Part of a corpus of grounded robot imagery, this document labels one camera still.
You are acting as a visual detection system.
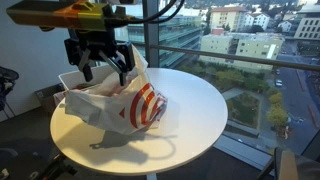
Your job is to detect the black chair at left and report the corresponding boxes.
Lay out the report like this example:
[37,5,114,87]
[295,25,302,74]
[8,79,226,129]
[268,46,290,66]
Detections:
[0,66,19,118]

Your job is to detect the white red plastic bag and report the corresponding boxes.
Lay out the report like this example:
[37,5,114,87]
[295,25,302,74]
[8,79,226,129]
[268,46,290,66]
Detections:
[65,46,168,135]

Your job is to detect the round white table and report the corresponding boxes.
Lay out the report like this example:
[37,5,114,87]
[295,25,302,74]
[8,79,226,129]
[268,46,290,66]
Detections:
[50,68,228,176]

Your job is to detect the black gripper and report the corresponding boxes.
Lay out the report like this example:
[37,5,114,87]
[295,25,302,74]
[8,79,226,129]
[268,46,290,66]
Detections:
[64,29,135,86]

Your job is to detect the white storage bin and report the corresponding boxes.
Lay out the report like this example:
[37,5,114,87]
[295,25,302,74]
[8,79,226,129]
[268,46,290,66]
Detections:
[59,65,114,90]

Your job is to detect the black cable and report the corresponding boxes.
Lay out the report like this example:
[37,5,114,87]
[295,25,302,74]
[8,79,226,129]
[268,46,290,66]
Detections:
[128,0,186,25]

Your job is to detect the grey chair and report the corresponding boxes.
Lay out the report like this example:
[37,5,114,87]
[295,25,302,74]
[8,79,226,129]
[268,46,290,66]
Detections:
[258,146,320,180]

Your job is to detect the window mullion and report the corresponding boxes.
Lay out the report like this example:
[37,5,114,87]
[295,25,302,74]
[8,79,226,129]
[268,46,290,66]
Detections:
[142,0,159,68]

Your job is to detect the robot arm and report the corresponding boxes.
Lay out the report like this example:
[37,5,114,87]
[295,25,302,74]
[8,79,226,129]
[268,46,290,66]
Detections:
[6,0,135,86]

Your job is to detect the horizontal window railing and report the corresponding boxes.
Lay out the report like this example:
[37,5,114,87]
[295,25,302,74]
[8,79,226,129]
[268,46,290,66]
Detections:
[132,42,320,71]

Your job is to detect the cardboard box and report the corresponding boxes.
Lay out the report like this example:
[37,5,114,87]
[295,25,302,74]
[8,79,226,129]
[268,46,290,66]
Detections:
[35,83,64,116]

